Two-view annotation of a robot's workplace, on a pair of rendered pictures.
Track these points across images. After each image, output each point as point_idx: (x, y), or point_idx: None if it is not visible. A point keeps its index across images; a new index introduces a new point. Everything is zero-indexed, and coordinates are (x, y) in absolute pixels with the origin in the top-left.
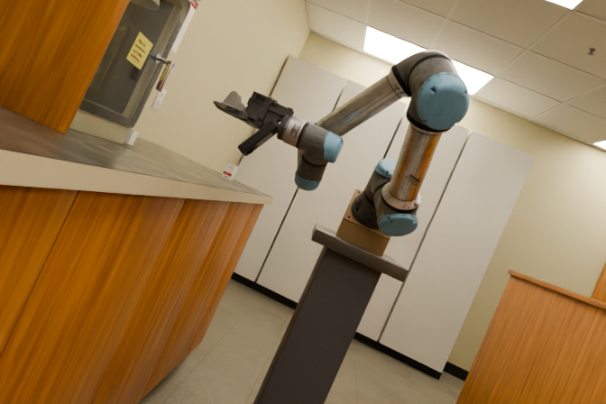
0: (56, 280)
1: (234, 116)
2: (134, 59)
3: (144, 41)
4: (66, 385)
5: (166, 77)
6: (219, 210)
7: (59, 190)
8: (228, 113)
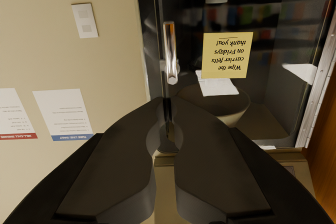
0: None
1: (120, 153)
2: (231, 41)
3: (224, 72)
4: None
5: (174, 54)
6: None
7: None
8: (151, 129)
